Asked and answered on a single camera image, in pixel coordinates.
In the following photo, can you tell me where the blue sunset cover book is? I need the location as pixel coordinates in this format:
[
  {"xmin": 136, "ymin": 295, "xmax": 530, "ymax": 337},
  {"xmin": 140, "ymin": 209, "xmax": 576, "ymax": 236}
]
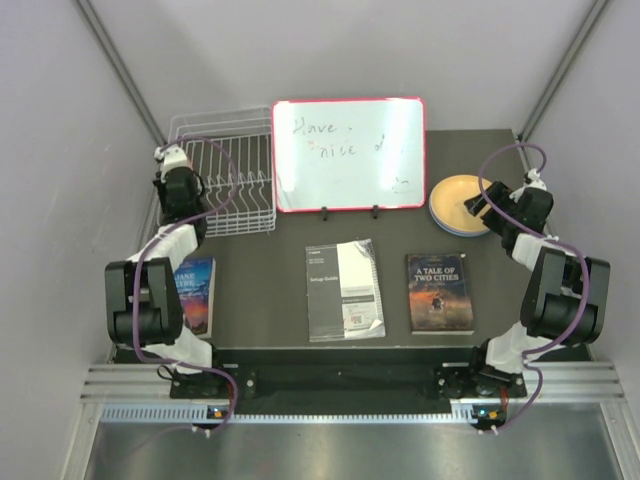
[{"xmin": 174, "ymin": 257, "xmax": 216, "ymax": 339}]

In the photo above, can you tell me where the white wire dish rack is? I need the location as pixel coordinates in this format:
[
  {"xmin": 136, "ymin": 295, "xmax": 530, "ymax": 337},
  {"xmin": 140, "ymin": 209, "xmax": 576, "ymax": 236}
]
[{"xmin": 169, "ymin": 106, "xmax": 276, "ymax": 238}]

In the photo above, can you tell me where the purple plate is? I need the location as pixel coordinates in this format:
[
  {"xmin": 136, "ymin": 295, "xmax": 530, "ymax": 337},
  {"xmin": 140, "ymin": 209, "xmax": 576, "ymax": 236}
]
[{"xmin": 429, "ymin": 209, "xmax": 494, "ymax": 236}]

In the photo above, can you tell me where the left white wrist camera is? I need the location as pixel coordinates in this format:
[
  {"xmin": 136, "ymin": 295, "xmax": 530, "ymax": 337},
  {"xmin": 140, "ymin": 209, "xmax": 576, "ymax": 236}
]
[{"xmin": 154, "ymin": 145, "xmax": 192, "ymax": 179}]

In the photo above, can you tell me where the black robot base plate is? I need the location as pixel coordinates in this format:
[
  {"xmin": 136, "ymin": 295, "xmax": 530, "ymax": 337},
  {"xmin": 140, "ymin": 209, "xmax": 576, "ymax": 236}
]
[{"xmin": 160, "ymin": 347, "xmax": 527, "ymax": 416}]

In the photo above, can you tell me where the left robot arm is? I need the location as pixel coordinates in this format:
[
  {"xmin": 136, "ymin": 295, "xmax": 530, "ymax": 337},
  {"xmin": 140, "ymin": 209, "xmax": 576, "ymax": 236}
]
[{"xmin": 104, "ymin": 167, "xmax": 227, "ymax": 397}]

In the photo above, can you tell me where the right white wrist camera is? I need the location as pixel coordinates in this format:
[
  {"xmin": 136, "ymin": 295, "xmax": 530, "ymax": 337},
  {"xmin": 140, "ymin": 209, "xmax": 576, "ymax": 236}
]
[{"xmin": 523, "ymin": 168, "xmax": 547, "ymax": 191}]

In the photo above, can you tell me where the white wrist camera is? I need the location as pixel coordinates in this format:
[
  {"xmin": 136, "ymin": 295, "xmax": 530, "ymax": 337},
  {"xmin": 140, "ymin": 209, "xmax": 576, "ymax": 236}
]
[
  {"xmin": 523, "ymin": 168, "xmax": 547, "ymax": 191},
  {"xmin": 154, "ymin": 145, "xmax": 192, "ymax": 179}
]

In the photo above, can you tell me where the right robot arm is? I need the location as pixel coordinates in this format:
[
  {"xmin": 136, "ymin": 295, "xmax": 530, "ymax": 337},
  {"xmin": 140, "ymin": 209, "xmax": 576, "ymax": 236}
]
[{"xmin": 464, "ymin": 181, "xmax": 610, "ymax": 396}]

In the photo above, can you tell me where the Tale of Two Cities book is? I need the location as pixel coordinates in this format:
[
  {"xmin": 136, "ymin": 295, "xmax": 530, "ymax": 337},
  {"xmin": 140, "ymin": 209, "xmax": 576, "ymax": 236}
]
[{"xmin": 406, "ymin": 253, "xmax": 475, "ymax": 335}]

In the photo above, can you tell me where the yellow plate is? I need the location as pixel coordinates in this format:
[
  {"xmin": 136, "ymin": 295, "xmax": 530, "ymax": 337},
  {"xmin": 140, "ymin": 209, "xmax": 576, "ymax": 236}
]
[{"xmin": 429, "ymin": 174, "xmax": 488, "ymax": 232}]

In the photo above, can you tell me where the grey slotted cable duct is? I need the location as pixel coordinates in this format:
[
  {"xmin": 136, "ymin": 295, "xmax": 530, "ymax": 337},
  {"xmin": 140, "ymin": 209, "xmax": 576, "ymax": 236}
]
[{"xmin": 101, "ymin": 404, "xmax": 499, "ymax": 425}]

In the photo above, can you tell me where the black white setup guide booklet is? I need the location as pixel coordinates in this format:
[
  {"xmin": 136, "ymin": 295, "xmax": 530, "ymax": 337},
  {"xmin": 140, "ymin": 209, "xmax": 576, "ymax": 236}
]
[{"xmin": 305, "ymin": 239, "xmax": 386, "ymax": 342}]

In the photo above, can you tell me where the red framed whiteboard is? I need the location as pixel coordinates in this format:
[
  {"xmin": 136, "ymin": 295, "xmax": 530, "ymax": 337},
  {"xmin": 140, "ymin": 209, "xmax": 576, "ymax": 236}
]
[{"xmin": 271, "ymin": 97, "xmax": 427, "ymax": 213}]

